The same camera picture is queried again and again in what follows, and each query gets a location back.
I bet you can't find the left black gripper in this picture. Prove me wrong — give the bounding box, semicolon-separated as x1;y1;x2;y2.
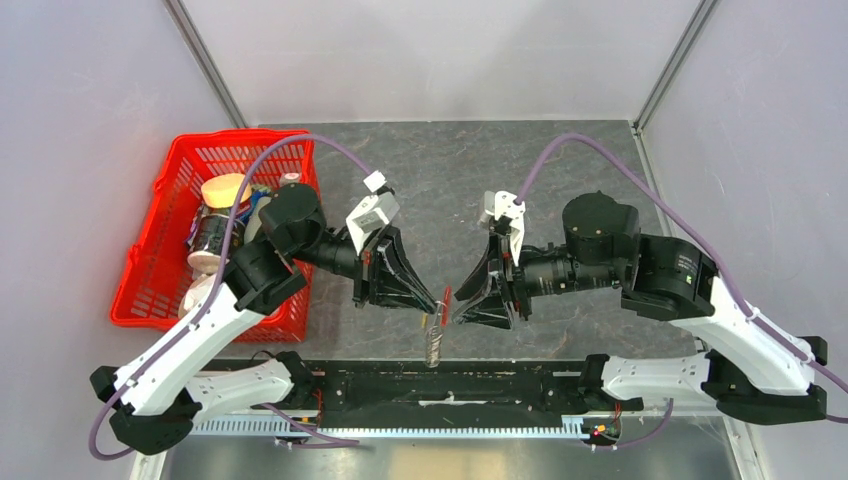
291;220;438;314

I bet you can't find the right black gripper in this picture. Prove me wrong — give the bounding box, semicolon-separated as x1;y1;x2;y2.
452;225;623;331

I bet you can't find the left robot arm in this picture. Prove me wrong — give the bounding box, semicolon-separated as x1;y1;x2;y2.
90;183;440;455

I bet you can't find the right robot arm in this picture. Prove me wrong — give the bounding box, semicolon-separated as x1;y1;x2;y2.
453;192;827;425

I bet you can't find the cream bottle with pink cap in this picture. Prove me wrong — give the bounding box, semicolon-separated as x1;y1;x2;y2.
279;172;302;187

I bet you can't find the pale green bottle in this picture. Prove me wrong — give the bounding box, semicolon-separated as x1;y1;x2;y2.
243;196;271;244

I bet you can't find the white pink round container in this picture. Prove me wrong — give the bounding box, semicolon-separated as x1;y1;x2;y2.
178;250;228;319

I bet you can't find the jar with yellow lid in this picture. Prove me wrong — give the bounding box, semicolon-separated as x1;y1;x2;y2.
187;173;253;258

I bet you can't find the red plastic basket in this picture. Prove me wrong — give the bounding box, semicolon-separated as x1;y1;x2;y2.
110;128;320;343

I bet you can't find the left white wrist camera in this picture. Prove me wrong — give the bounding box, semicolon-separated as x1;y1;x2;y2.
345;170;400;254

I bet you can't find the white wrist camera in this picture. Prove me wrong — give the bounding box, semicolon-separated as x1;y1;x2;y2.
345;170;400;254
478;190;526;266

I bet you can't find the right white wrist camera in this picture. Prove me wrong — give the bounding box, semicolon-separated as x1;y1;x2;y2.
478;190;526;266

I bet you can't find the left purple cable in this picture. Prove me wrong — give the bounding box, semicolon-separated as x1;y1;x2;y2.
87;133;379;462

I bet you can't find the purple cable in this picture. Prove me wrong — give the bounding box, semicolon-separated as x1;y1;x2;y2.
515;132;848;425
87;133;379;462

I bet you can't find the aluminium toothed cable duct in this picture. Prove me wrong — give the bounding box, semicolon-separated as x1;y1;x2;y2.
190;414;591;440

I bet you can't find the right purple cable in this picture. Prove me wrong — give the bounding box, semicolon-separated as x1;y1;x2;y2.
515;132;848;425

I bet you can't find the left aluminium corner post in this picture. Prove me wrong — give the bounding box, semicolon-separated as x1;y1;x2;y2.
162;0;249;128

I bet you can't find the aluminium corner post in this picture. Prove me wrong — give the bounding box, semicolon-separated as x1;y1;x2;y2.
162;0;249;128
631;0;720;135

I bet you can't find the right aluminium corner post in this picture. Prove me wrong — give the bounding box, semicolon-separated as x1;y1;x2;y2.
631;0;720;135

